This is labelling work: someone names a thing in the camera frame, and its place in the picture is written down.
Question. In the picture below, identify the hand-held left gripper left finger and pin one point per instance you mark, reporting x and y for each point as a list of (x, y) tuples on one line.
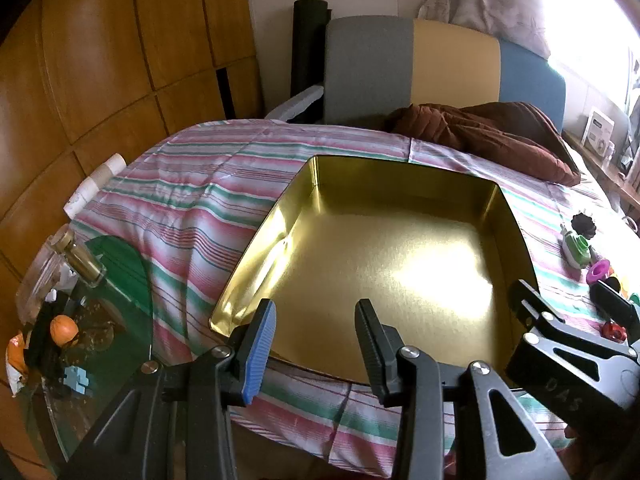
[(260, 350)]

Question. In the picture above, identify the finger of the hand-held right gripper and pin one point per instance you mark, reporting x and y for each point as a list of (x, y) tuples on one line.
[(612, 305), (530, 307)]

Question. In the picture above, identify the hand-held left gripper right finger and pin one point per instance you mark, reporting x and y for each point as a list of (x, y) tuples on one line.
[(367, 350)]

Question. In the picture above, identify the red toy piece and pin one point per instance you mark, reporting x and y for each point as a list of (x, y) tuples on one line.
[(614, 331)]

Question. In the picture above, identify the magenta toy hat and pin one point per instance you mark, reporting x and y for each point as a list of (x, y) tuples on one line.
[(599, 271)]

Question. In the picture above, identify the green toy camera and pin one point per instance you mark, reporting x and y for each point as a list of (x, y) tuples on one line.
[(577, 252)]

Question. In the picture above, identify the brown pedestal dish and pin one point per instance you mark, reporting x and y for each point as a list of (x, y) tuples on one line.
[(584, 225)]

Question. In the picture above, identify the gold metal tin tray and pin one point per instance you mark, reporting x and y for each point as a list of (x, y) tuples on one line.
[(390, 260)]

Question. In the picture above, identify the wooden desk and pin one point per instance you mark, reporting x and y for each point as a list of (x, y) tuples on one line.
[(610, 180)]

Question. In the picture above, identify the round green glass table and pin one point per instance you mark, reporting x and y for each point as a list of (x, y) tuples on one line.
[(125, 280)]

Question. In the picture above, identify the striped blanket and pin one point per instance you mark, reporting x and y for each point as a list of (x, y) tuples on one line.
[(190, 200)]

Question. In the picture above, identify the brown quilted cushion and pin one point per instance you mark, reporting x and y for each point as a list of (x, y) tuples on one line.
[(500, 135)]

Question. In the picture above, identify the white cardboard box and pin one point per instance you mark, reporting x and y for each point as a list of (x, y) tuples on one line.
[(599, 130)]

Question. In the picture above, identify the light blue toy block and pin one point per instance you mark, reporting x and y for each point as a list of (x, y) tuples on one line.
[(80, 381)]

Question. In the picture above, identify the orange fruit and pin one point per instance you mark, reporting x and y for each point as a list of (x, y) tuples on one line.
[(64, 330)]

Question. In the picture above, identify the glass jar with gold lid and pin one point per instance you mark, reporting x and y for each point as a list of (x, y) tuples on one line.
[(80, 260)]

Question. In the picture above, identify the black stand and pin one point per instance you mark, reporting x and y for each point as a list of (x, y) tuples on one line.
[(42, 340)]

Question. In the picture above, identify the orange white packet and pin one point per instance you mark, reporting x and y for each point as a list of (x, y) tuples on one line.
[(17, 355)]

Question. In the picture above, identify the white plastic part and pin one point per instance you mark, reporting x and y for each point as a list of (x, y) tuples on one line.
[(295, 105)]

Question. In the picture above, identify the grey yellow blue headboard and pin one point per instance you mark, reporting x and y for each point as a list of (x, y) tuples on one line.
[(370, 70)]

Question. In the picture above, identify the black rolled mat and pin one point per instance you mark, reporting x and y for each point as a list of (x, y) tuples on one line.
[(307, 45)]

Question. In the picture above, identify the patterned curtain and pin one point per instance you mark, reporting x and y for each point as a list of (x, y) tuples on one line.
[(480, 0)]

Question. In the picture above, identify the wooden wardrobe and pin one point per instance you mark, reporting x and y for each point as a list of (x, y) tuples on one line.
[(100, 60)]

